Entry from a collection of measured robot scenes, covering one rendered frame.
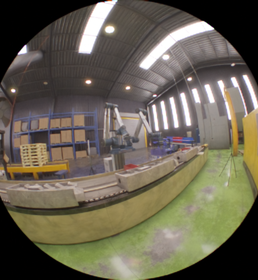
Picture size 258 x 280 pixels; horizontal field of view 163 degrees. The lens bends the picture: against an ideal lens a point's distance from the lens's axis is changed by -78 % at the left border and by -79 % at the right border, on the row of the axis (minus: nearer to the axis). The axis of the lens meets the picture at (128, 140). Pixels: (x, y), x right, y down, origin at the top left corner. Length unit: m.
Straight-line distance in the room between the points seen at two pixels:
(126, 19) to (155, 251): 9.92
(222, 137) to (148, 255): 8.20
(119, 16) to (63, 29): 3.94
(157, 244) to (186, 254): 0.46
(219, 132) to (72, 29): 13.43
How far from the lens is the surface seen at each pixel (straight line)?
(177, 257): 1.50
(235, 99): 10.27
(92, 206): 1.06
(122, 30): 8.74
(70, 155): 9.86
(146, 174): 1.22
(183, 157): 2.27
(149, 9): 8.74
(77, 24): 8.70
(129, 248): 1.53
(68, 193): 0.99
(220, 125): 8.50
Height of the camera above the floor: 1.42
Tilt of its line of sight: level
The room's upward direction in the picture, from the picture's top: 5 degrees counter-clockwise
